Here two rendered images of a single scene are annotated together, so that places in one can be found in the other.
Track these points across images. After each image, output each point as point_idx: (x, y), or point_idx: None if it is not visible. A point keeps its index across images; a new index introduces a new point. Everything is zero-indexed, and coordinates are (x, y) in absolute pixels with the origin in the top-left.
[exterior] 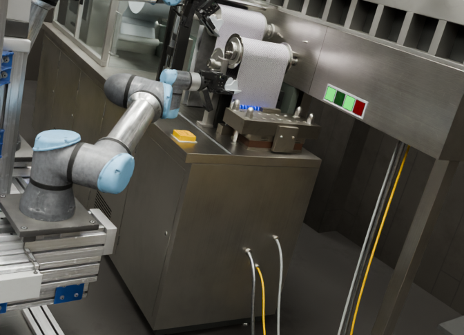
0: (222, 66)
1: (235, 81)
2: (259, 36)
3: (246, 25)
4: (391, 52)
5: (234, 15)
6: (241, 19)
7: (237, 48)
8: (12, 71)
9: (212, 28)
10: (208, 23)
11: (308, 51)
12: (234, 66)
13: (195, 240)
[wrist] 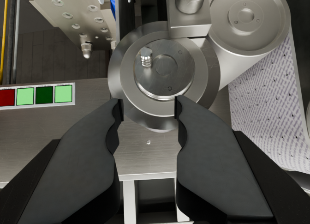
0: (168, 6)
1: None
2: (233, 121)
3: (253, 138)
4: None
5: (284, 157)
6: (266, 148)
7: (138, 86)
8: None
9: (44, 148)
10: (44, 196)
11: (138, 130)
12: (131, 33)
13: None
